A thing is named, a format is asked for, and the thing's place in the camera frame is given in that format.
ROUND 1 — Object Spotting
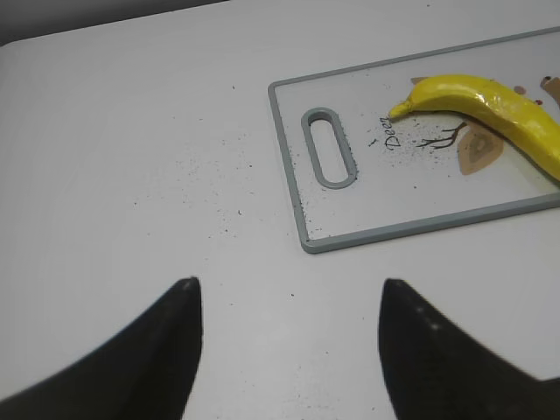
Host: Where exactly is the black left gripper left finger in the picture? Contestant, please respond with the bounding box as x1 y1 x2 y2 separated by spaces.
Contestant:
1 276 203 419

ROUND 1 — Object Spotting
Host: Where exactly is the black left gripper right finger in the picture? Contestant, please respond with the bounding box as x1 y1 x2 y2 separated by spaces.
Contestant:
378 278 559 419

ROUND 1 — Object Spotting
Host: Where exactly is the yellow plastic banana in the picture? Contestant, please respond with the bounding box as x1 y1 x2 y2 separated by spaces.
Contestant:
388 74 559 179

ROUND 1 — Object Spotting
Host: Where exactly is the white grey-rimmed cutting board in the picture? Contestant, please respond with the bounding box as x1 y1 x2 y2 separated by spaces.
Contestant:
268 27 559 254

